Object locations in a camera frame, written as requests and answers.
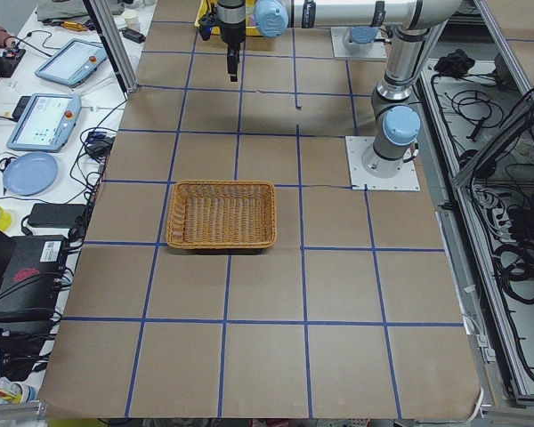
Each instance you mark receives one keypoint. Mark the aluminium frame post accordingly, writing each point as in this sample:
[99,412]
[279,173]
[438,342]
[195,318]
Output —
[103,20]

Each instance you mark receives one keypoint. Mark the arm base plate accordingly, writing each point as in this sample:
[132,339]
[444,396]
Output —
[368,52]
[368,171]

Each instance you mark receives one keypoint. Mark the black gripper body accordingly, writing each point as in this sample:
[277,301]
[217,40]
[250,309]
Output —
[231,32]

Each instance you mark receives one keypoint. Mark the black power adapter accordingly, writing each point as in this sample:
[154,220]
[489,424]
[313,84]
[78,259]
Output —
[55,216]

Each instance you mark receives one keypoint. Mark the blue plate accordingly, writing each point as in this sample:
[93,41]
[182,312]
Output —
[30,174]

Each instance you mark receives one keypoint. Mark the black computer box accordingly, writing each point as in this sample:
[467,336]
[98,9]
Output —
[31,270]

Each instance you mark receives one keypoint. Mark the teach pendant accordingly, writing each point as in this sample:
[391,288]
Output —
[73,63]
[46,123]

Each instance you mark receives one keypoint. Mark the lower teach pendant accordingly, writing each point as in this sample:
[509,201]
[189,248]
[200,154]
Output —
[46,123]

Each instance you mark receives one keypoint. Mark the brown wicker basket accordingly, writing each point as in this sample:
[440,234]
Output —
[219,215]

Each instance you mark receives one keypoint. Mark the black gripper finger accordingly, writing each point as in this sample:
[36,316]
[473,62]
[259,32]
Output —
[233,58]

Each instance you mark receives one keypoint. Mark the upper teach pendant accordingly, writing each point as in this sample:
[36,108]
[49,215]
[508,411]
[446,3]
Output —
[73,63]

